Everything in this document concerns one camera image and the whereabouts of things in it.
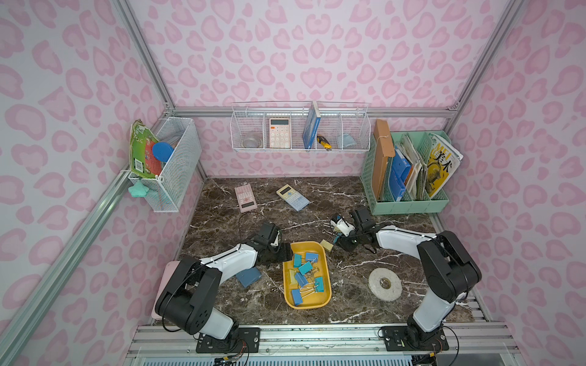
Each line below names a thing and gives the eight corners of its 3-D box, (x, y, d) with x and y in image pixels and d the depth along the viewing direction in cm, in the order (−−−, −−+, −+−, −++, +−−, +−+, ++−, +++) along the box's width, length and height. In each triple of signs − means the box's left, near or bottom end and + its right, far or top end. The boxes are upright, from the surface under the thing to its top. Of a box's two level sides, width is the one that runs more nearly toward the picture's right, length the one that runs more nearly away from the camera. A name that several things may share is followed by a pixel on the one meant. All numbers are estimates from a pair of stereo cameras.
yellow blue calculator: (299, 212, 108) (299, 210, 106) (276, 193, 116) (276, 190, 114) (310, 204, 111) (310, 201, 110) (288, 186, 119) (287, 183, 118)
